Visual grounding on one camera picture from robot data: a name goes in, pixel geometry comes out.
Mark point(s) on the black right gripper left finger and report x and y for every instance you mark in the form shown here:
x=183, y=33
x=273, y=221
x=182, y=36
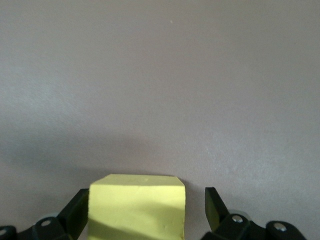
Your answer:
x=50, y=231

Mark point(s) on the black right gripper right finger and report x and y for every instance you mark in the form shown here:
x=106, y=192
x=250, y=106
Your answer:
x=237, y=231

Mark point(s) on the yellow foam cube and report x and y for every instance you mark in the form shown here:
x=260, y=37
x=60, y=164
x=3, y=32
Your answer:
x=137, y=207

